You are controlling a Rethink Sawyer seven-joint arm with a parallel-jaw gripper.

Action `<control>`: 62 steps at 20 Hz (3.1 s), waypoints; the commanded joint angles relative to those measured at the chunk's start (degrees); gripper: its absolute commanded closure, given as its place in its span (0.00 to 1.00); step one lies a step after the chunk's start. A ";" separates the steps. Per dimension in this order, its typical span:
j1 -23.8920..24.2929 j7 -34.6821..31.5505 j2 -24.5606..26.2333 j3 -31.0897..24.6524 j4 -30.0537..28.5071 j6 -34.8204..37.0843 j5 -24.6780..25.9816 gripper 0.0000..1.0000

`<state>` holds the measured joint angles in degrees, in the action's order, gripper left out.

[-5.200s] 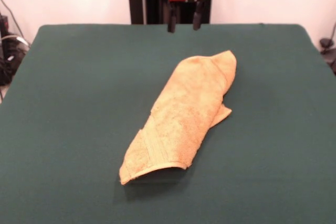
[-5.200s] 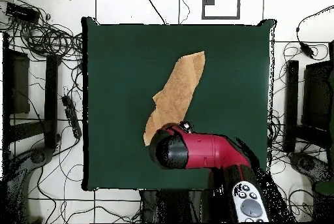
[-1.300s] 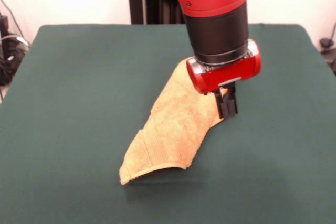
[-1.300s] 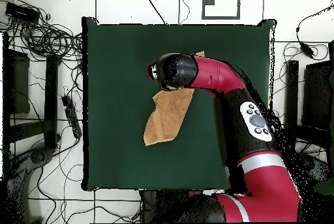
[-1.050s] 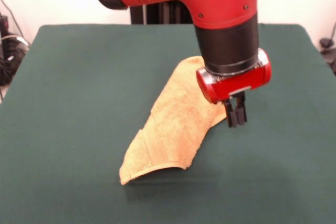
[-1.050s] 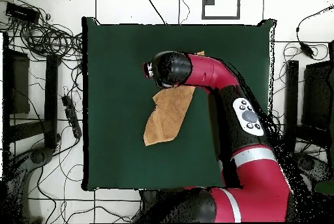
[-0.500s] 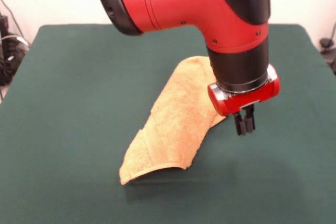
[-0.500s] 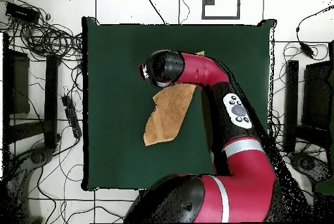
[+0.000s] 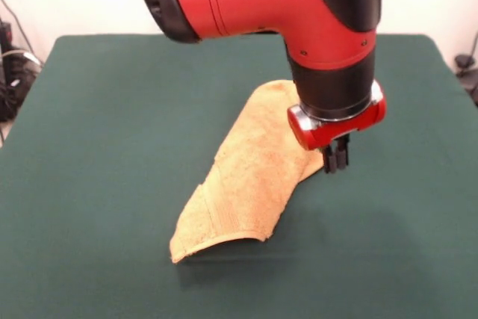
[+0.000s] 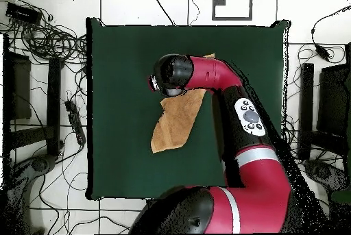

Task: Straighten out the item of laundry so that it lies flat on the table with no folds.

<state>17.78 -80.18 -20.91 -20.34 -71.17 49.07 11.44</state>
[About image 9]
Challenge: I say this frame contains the dark green table cloth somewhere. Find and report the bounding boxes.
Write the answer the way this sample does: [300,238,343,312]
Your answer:
[0,34,478,319]

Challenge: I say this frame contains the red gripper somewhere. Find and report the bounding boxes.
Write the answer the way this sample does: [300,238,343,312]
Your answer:
[286,95,388,175]

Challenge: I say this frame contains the black upright power strip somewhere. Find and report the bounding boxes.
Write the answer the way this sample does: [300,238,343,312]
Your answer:
[0,22,13,53]

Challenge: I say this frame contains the black cable tangle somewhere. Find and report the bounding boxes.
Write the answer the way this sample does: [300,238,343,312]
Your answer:
[0,48,43,123]

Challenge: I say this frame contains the tan terry towel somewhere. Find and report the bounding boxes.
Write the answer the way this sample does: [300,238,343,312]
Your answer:
[169,78,324,264]

